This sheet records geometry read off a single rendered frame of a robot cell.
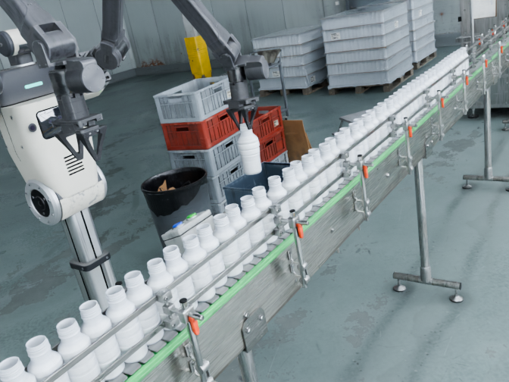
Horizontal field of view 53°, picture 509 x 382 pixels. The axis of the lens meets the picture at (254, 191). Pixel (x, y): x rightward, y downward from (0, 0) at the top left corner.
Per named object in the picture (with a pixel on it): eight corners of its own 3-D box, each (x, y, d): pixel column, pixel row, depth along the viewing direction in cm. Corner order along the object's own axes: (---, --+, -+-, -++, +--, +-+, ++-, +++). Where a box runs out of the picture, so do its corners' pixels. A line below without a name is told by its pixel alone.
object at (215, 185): (219, 204, 398) (213, 177, 391) (178, 201, 419) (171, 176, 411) (256, 175, 446) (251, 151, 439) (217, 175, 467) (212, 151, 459)
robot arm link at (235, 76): (229, 61, 162) (223, 64, 157) (250, 59, 159) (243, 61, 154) (233, 83, 164) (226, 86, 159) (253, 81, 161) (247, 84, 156)
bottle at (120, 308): (115, 361, 109) (92, 295, 103) (134, 343, 114) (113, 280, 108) (135, 367, 106) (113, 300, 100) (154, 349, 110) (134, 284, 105)
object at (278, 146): (256, 171, 456) (251, 148, 448) (220, 170, 478) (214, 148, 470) (288, 149, 502) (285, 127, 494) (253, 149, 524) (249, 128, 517)
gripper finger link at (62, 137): (82, 165, 112) (69, 124, 109) (62, 164, 116) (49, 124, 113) (105, 155, 117) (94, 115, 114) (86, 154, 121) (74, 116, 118)
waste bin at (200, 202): (197, 283, 334) (175, 194, 311) (150, 273, 360) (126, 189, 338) (238, 251, 367) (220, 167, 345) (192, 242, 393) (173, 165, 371)
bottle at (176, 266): (172, 317, 121) (154, 256, 115) (176, 303, 126) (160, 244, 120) (196, 314, 120) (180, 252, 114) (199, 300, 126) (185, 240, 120)
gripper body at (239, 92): (235, 102, 168) (232, 79, 165) (260, 101, 161) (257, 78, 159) (223, 107, 163) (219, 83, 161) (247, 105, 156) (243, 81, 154)
